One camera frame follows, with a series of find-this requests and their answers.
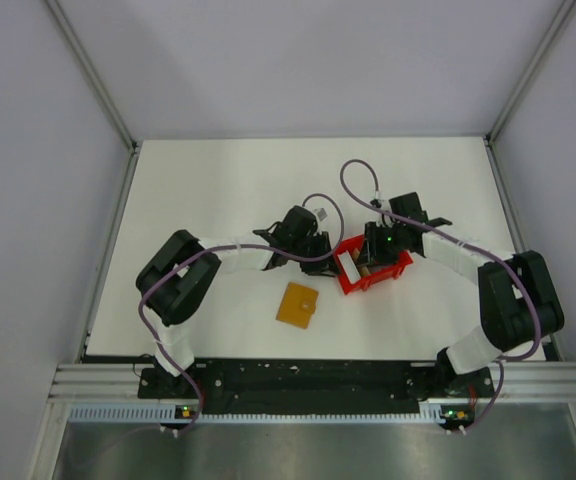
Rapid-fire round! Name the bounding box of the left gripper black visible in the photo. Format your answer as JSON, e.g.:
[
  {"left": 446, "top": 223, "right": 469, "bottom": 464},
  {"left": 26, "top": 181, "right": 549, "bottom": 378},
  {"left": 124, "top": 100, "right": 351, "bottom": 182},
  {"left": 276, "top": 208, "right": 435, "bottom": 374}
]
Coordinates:
[{"left": 290, "top": 230, "right": 341, "bottom": 277}]

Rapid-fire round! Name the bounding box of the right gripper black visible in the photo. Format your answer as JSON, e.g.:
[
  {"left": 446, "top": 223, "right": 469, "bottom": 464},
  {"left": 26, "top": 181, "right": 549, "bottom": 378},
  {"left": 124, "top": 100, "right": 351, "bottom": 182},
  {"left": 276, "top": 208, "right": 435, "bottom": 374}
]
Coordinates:
[{"left": 354, "top": 221, "right": 406, "bottom": 268}]

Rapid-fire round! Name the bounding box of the red plastic card bin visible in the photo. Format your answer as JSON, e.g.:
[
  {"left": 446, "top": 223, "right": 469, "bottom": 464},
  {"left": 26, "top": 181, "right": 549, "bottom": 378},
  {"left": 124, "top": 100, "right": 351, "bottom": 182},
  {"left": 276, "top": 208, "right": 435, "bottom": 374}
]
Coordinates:
[{"left": 334, "top": 236, "right": 413, "bottom": 295}]

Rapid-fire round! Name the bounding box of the yellow leather card holder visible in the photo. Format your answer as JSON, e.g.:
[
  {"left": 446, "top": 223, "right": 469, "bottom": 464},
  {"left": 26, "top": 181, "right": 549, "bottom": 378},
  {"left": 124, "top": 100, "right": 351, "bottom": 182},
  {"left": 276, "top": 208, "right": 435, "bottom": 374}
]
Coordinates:
[{"left": 276, "top": 282, "right": 319, "bottom": 329}]

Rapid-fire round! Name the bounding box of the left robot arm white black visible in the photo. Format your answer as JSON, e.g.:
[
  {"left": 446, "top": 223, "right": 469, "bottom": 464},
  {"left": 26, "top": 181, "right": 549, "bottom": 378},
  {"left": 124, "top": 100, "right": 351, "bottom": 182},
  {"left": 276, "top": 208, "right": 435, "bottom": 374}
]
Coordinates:
[{"left": 136, "top": 206, "right": 339, "bottom": 397}]

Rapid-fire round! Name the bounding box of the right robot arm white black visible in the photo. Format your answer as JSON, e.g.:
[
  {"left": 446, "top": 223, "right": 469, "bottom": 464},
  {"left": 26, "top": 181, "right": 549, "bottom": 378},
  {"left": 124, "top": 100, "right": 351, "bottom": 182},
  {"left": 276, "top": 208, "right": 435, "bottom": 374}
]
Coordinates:
[{"left": 358, "top": 192, "right": 565, "bottom": 396}]

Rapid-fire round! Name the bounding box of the white card in bin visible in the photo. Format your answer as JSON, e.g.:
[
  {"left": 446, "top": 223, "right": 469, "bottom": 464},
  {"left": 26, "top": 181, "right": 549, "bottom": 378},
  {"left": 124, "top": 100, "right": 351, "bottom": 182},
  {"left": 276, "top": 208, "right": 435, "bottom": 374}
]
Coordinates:
[{"left": 338, "top": 251, "right": 361, "bottom": 284}]

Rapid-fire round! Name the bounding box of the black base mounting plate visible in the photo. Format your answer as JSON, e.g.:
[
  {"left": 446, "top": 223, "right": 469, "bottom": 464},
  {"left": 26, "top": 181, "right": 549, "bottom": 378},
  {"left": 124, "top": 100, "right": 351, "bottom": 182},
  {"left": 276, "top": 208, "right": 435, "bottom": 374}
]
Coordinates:
[{"left": 137, "top": 358, "right": 493, "bottom": 415}]

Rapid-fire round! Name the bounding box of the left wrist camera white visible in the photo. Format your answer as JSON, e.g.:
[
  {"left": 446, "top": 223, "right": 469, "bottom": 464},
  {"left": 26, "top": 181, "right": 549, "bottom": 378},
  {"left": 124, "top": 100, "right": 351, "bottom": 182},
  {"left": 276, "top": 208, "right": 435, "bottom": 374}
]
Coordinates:
[{"left": 312, "top": 208, "right": 328, "bottom": 222}]

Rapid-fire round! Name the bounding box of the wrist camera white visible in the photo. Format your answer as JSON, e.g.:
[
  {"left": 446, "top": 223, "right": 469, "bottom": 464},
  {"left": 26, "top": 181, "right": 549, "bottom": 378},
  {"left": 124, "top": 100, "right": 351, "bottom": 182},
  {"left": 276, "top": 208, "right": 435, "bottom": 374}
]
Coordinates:
[
  {"left": 369, "top": 190, "right": 390, "bottom": 214},
  {"left": 312, "top": 208, "right": 328, "bottom": 222}
]

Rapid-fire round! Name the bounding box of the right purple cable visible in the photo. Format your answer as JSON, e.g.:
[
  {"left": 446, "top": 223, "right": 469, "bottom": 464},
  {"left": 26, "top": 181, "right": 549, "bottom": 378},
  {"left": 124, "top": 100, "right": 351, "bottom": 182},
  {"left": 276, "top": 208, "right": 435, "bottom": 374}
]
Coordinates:
[{"left": 340, "top": 159, "right": 542, "bottom": 434}]

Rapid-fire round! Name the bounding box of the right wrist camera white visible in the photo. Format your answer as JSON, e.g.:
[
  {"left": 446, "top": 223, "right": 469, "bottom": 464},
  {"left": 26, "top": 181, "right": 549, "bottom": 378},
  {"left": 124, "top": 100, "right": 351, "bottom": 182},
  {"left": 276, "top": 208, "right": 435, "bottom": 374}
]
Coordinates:
[{"left": 369, "top": 190, "right": 390, "bottom": 214}]

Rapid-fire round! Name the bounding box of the grey slotted cable duct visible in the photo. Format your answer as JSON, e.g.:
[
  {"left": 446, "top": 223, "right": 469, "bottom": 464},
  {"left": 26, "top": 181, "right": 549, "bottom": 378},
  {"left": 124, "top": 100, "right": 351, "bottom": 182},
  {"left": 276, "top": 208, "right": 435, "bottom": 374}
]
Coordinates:
[{"left": 68, "top": 404, "right": 467, "bottom": 426}]

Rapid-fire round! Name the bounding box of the aluminium frame rail front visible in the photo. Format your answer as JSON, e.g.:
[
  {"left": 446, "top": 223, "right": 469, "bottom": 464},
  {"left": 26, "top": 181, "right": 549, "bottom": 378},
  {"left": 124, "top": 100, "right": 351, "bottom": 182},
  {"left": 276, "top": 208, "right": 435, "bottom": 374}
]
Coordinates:
[{"left": 49, "top": 361, "right": 576, "bottom": 404}]

